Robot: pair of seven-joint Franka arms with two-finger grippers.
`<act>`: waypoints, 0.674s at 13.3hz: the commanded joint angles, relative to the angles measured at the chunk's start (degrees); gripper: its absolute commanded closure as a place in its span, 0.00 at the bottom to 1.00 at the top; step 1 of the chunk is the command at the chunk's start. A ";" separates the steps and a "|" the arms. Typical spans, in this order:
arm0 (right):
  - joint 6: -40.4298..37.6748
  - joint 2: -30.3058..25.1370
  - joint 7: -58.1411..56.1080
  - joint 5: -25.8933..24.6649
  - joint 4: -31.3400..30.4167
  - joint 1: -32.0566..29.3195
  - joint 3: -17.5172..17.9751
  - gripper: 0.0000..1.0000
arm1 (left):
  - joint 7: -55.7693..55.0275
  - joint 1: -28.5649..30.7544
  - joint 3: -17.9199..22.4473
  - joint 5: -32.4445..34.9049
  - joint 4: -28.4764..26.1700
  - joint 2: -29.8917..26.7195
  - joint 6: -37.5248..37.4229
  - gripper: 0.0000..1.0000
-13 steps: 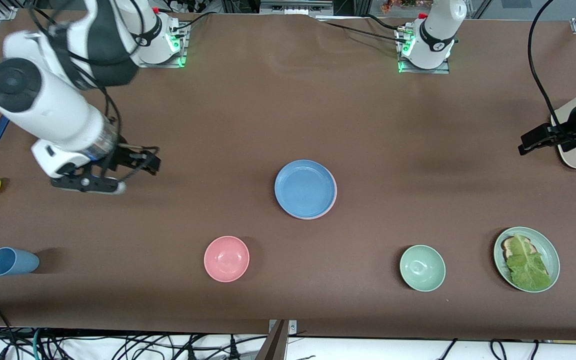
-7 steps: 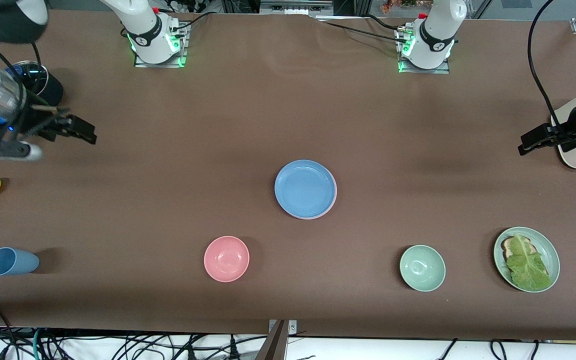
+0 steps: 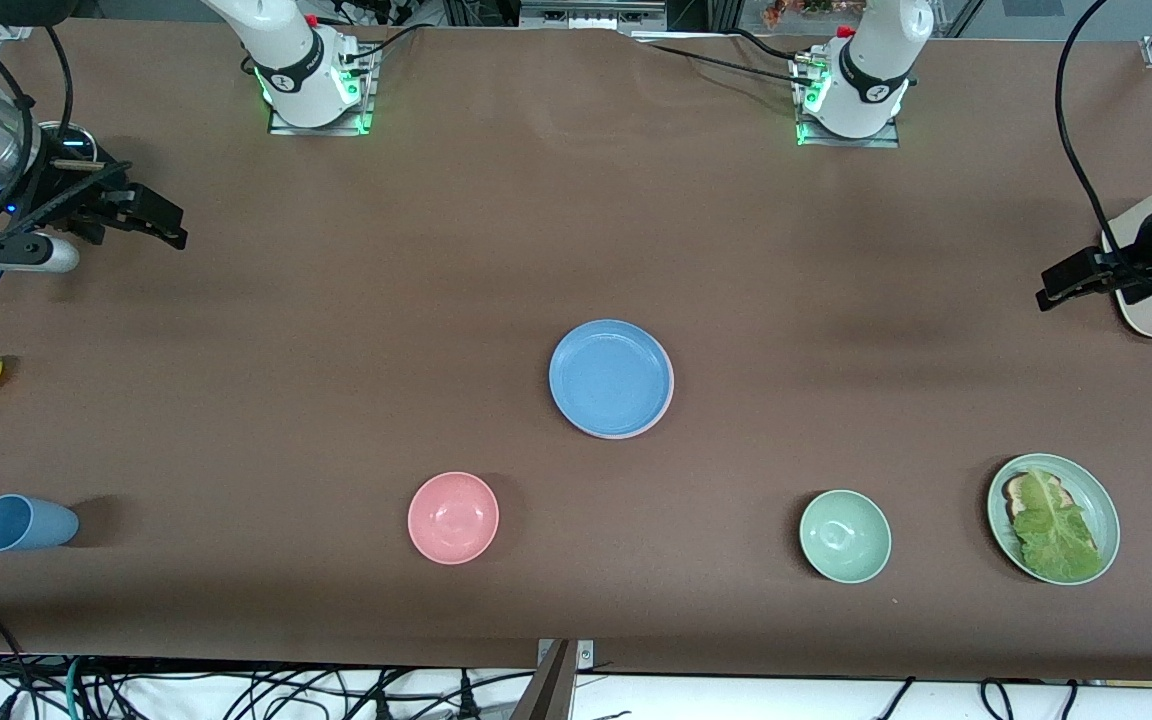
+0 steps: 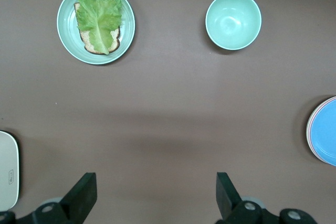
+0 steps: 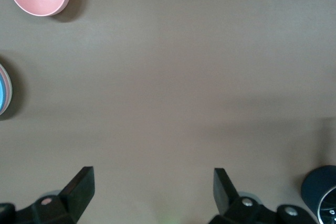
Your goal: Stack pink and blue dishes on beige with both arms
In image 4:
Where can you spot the toasted bread slice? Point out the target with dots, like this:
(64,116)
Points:
(86,41)

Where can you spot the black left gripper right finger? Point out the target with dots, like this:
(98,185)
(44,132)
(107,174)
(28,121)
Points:
(228,203)

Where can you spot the brown table cover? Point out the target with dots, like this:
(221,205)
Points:
(168,103)

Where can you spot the green lettuce leaf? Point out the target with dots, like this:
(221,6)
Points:
(99,16)

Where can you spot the green bowl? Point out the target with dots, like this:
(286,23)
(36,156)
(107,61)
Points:
(233,22)

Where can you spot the beige plate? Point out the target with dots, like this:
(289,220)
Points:
(306,132)

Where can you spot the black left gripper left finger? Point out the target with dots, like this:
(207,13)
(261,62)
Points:
(78,197)

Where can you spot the blue plate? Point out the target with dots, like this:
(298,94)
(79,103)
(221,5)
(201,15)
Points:
(326,134)

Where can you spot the green plate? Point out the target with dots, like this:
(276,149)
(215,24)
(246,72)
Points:
(128,23)

